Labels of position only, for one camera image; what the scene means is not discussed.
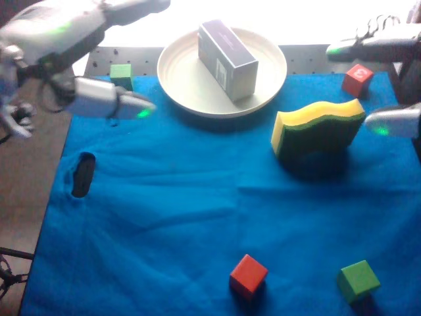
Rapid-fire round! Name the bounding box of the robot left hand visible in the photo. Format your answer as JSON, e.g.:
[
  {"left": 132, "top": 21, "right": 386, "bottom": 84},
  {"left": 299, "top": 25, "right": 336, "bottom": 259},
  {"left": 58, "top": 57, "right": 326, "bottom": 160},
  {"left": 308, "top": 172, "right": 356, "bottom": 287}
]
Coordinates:
[{"left": 0, "top": 0, "right": 171, "bottom": 121}]

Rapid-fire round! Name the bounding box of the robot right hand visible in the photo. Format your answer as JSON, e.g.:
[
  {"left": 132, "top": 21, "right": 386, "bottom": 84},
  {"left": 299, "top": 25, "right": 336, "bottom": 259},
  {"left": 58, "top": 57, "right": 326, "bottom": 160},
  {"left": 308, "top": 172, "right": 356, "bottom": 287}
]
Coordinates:
[{"left": 325, "top": 14, "right": 421, "bottom": 139}]

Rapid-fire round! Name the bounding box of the yellow and green wavy sponge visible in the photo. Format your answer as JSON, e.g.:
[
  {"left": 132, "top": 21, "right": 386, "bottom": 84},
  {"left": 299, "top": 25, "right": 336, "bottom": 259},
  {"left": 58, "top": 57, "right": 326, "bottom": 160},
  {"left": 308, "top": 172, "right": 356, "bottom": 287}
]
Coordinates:
[{"left": 270, "top": 98, "right": 366, "bottom": 165}]

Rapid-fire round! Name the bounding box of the grey purple cardboard box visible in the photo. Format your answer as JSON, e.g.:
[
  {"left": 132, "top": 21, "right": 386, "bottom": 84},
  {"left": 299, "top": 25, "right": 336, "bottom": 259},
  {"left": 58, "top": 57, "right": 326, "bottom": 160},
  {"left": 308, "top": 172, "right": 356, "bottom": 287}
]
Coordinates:
[{"left": 197, "top": 18, "right": 259, "bottom": 102}]

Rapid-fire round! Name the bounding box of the round white plate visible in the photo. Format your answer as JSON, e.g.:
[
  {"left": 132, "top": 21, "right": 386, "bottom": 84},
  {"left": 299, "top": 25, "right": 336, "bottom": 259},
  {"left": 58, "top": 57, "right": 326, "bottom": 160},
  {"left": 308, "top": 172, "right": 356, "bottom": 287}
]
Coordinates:
[{"left": 156, "top": 26, "right": 287, "bottom": 119}]

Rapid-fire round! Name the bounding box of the red block with white numeral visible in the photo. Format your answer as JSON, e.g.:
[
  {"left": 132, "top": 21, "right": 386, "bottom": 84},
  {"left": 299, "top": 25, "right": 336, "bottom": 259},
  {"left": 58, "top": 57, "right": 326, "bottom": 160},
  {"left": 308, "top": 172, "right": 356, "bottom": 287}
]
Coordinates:
[{"left": 341, "top": 63, "right": 374, "bottom": 98}]

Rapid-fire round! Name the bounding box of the green block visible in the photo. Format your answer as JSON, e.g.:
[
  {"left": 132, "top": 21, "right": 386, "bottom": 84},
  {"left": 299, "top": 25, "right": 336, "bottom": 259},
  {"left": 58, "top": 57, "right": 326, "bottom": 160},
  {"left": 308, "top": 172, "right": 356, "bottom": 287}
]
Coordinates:
[
  {"left": 109, "top": 63, "right": 134, "bottom": 92},
  {"left": 336, "top": 259, "right": 382, "bottom": 303}
]

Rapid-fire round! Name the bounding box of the black oval item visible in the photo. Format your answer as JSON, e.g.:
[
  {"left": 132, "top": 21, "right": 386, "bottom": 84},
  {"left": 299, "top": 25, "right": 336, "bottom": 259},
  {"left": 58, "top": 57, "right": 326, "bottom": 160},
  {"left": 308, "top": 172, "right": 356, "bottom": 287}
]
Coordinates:
[{"left": 71, "top": 151, "right": 97, "bottom": 198}]

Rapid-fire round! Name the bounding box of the black tripod stand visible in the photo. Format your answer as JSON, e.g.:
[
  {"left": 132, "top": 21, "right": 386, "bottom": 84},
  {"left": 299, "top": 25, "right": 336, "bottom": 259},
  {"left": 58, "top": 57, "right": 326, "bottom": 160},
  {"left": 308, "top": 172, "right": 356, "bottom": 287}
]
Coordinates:
[{"left": 0, "top": 246, "right": 36, "bottom": 297}]

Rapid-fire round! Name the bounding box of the blue table cloth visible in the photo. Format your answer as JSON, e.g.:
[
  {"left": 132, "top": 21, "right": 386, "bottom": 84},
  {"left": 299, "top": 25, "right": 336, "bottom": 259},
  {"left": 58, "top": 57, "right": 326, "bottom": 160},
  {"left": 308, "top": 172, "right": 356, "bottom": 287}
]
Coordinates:
[{"left": 19, "top": 72, "right": 421, "bottom": 316}]

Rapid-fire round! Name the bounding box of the plain red block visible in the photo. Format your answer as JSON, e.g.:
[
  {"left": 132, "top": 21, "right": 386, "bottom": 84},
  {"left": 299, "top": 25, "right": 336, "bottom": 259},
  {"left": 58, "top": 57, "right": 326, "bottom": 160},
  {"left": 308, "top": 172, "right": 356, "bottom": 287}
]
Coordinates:
[{"left": 229, "top": 253, "right": 269, "bottom": 299}]

